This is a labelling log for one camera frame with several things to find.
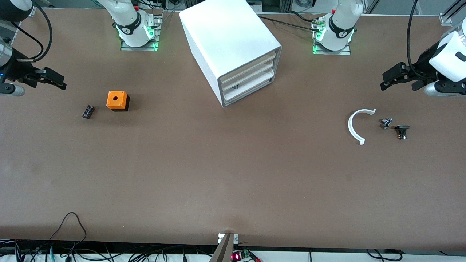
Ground large white cabinet drawer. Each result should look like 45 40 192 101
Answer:
218 51 278 83

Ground orange button box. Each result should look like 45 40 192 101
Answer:
106 91 130 112

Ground white curved plastic arc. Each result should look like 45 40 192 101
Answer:
348 108 376 146

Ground circuit board with red light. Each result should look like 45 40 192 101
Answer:
231 249 262 262

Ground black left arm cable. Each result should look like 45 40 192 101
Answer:
407 0 419 70

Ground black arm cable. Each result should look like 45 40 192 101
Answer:
407 0 419 70
10 0 54 61

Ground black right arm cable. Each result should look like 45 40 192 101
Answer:
10 0 54 61

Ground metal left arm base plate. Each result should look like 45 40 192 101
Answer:
312 16 352 56

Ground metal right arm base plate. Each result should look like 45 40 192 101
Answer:
120 9 163 51

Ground black cable behind cabinet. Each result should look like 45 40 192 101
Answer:
257 11 324 32

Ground looped black table cable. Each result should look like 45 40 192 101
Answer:
48 212 88 243

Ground tangled black cable bundle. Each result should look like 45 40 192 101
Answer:
0 238 219 262

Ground white metal bracket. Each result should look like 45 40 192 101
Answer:
218 233 239 245

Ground tan wooden post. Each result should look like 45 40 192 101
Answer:
209 234 234 262

